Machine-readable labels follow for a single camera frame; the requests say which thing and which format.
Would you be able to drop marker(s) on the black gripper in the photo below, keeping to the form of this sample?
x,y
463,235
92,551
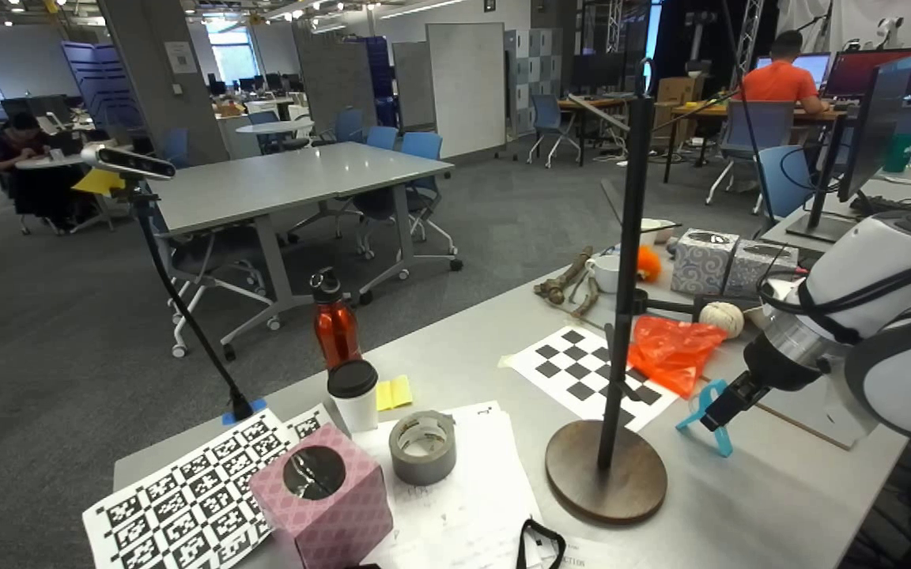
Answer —
x,y
788,363

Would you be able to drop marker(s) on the blue plastic clothes peg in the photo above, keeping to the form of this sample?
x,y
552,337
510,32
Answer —
x,y
709,430

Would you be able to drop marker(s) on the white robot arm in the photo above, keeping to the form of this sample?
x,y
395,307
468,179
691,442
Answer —
x,y
898,359

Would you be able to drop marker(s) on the orange plastic bag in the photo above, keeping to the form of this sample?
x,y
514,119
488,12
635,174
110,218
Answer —
x,y
676,348

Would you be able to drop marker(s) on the white ball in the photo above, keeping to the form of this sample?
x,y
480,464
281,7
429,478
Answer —
x,y
721,319

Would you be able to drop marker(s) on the grey rectangular mat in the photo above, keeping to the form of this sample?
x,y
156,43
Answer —
x,y
819,414

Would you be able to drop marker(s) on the grey patterned tissue box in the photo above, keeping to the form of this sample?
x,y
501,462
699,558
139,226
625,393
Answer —
x,y
761,272
704,262

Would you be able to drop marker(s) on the black pole wooden base stand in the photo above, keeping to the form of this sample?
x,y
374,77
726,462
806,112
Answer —
x,y
606,474

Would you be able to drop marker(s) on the orange ball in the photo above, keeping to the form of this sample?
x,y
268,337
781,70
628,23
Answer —
x,y
649,262

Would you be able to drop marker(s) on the black white checkerboard sheet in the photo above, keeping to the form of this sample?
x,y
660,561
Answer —
x,y
566,363

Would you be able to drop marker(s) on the brown driftwood stick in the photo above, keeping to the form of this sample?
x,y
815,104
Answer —
x,y
585,300
564,278

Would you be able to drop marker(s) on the white bowl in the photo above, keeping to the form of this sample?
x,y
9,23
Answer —
x,y
607,272

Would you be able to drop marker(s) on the white printed paper sheets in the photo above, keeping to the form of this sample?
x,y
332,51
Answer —
x,y
475,495

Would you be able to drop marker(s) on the black computer monitor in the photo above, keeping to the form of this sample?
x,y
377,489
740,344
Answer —
x,y
866,127

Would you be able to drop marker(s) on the grey tape roll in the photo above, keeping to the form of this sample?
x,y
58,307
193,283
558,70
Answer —
x,y
421,448

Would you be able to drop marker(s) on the person in orange shirt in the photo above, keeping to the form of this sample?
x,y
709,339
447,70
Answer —
x,y
777,80

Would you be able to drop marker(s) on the yellow sticky note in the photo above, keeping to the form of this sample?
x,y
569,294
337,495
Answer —
x,y
393,393

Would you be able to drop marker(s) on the blue office chair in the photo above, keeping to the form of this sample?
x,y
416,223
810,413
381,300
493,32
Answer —
x,y
426,200

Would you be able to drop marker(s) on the white cup black lid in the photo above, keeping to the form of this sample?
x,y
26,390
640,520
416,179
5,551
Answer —
x,y
351,396

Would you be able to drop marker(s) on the red water bottle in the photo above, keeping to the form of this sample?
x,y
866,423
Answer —
x,y
337,332

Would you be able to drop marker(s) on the white whiteboard panel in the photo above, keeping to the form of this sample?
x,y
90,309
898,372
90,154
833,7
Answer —
x,y
467,90

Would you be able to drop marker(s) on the pink tissue box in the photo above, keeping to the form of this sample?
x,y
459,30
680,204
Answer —
x,y
323,508

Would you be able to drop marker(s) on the blue tape piece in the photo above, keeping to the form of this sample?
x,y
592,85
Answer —
x,y
255,410

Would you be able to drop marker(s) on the large grey meeting table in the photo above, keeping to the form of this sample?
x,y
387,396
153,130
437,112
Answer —
x,y
284,179

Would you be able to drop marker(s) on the large fiducial marker sheet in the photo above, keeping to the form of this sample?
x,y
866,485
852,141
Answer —
x,y
181,501

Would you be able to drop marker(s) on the person in black clothes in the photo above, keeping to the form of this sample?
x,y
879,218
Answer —
x,y
32,167

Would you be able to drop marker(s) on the black camera stand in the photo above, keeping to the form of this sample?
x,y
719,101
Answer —
x,y
175,285

